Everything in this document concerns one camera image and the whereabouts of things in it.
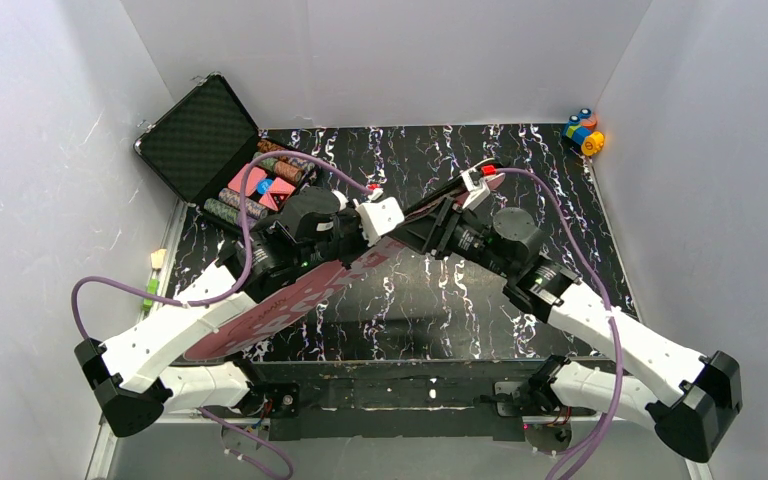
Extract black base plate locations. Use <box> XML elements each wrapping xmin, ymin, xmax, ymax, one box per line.
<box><xmin>252</xmin><ymin>359</ymin><xmax>545</xmax><ymax>441</ymax></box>

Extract white shuttlecock tube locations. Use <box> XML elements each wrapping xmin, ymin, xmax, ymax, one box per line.
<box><xmin>331</xmin><ymin>190</ymin><xmax>348</xmax><ymax>210</ymax></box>

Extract beige clip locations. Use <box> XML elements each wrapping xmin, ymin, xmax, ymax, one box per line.
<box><xmin>150</xmin><ymin>248</ymin><xmax>167</xmax><ymax>270</ymax></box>

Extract pink card deck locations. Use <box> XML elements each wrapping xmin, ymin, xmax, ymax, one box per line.
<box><xmin>259</xmin><ymin>178</ymin><xmax>296</xmax><ymax>211</ymax></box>
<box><xmin>227</xmin><ymin>167</ymin><xmax>271</xmax><ymax>197</ymax></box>

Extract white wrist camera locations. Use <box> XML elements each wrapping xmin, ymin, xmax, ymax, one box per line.
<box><xmin>460</xmin><ymin>165</ymin><xmax>496</xmax><ymax>210</ymax></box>
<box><xmin>355</xmin><ymin>197</ymin><xmax>405</xmax><ymax>247</ymax></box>

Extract black poker chip case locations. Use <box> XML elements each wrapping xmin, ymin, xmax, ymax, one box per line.
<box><xmin>134</xmin><ymin>73</ymin><xmax>321</xmax><ymax>235</ymax></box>

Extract purple patterned chip stack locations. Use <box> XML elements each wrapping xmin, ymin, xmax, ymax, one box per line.
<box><xmin>219</xmin><ymin>188</ymin><xmax>271</xmax><ymax>219</ymax></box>

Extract aluminium rail frame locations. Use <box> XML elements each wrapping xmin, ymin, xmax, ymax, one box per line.
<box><xmin>85</xmin><ymin>198</ymin><xmax>713</xmax><ymax>480</ymax></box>

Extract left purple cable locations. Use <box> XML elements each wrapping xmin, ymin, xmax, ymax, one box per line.
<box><xmin>71</xmin><ymin>150</ymin><xmax>375</xmax><ymax>480</ymax></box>

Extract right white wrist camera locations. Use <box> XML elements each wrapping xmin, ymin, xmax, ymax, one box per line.
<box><xmin>460</xmin><ymin>165</ymin><xmax>496</xmax><ymax>210</ymax></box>

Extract pink racket bag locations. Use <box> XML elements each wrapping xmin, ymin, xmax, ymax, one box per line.
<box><xmin>182</xmin><ymin>160</ymin><xmax>504</xmax><ymax>361</ymax></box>

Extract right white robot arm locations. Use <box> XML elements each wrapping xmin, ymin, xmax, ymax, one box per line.
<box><xmin>383</xmin><ymin>199</ymin><xmax>742</xmax><ymax>463</ymax></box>

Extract green red chip stack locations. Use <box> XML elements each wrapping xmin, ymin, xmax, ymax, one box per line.
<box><xmin>257</xmin><ymin>157</ymin><xmax>305</xmax><ymax>186</ymax></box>

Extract colourful toy blocks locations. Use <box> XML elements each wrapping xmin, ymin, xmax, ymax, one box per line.
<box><xmin>562</xmin><ymin>108</ymin><xmax>606</xmax><ymax>157</ymax></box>

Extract green clip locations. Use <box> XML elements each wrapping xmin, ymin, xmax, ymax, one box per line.
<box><xmin>141</xmin><ymin>277</ymin><xmax>159</xmax><ymax>312</ymax></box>

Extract green purple chip stack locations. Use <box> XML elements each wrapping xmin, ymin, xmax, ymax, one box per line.
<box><xmin>204</xmin><ymin>198</ymin><xmax>257</xmax><ymax>230</ymax></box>

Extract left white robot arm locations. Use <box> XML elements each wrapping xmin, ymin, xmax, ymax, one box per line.
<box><xmin>75</xmin><ymin>187</ymin><xmax>403</xmax><ymax>437</ymax></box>

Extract blue dealer chip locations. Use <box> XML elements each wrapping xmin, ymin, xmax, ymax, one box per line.
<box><xmin>256</xmin><ymin>178</ymin><xmax>274</xmax><ymax>195</ymax></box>

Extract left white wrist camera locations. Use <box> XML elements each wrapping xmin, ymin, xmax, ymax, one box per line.
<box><xmin>355</xmin><ymin>197</ymin><xmax>405</xmax><ymax>247</ymax></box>

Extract brown striped chip stack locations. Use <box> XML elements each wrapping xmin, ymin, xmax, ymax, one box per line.
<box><xmin>257</xmin><ymin>138</ymin><xmax>317</xmax><ymax>174</ymax></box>

